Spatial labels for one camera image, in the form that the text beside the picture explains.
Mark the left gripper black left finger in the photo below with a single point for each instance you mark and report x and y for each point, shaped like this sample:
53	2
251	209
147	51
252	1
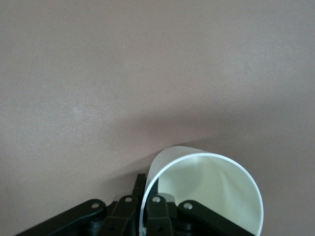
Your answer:
120	216

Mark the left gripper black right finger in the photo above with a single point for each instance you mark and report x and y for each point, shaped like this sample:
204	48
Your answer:
157	216

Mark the white IKEA cup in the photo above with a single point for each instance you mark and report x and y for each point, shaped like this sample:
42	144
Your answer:
209	184

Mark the brown table mat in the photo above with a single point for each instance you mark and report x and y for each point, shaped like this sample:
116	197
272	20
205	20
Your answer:
123	73

